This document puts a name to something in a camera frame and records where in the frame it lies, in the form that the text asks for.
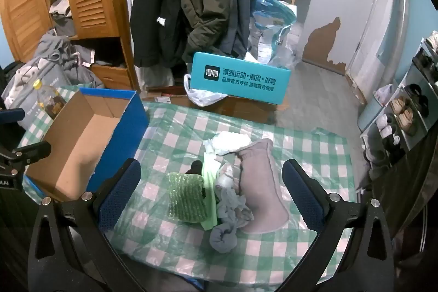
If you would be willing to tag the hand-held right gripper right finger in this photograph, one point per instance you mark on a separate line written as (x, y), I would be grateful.
(304, 196)

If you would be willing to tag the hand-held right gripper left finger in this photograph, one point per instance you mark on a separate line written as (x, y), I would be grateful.
(118, 196)

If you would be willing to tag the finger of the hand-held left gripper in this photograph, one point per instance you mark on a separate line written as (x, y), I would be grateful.
(27, 153)
(12, 116)

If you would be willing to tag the grey plush pouch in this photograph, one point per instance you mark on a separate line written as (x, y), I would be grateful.
(261, 189)

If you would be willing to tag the blue cardboard box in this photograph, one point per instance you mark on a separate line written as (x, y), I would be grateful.
(78, 141)

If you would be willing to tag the green bubble wrap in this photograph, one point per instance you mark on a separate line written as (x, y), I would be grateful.
(188, 196)

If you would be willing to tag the clear plastic wrap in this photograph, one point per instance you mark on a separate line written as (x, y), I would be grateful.
(234, 206)

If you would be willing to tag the clear plastic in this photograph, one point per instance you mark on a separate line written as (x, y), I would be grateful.
(225, 179)

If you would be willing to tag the black sock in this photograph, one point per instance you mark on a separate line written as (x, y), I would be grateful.
(195, 168)

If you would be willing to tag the blue-grey sock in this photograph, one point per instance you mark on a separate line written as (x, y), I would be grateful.
(224, 237)

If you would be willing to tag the white sock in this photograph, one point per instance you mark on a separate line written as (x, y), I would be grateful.
(229, 143)

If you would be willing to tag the light green sock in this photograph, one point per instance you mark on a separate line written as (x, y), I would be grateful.
(208, 172)

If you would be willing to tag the grey tote bag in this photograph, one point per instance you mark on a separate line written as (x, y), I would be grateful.
(24, 83)

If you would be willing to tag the black backpack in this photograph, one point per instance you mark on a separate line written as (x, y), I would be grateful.
(7, 80)

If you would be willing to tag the plastic bottle yellow cap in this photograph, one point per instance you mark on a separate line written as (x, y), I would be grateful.
(49, 102)

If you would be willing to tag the grey hoodie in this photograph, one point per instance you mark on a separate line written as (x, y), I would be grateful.
(65, 56)

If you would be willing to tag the green checked tablecloth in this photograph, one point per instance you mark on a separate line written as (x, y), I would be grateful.
(171, 127)

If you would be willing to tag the large brown cardboard box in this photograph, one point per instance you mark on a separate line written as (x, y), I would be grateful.
(239, 109)

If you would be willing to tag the small cardboard box red items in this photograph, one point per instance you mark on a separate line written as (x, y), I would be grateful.
(164, 95)

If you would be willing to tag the grey folded clothes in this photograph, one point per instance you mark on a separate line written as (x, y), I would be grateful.
(61, 13)

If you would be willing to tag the group of shoes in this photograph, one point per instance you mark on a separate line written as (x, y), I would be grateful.
(403, 114)

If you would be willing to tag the white plastic bag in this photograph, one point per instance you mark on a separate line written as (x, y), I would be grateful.
(205, 97)

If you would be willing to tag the teal box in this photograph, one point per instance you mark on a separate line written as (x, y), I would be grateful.
(239, 78)

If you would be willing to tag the shoe rack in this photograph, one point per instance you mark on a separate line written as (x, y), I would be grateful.
(415, 83)

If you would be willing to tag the clear plastic bag blue trim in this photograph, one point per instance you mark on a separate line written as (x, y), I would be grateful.
(270, 28)

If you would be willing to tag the black coat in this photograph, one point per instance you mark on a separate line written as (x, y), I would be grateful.
(154, 4)

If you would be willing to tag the pale blue door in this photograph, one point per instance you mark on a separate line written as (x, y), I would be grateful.
(386, 21)

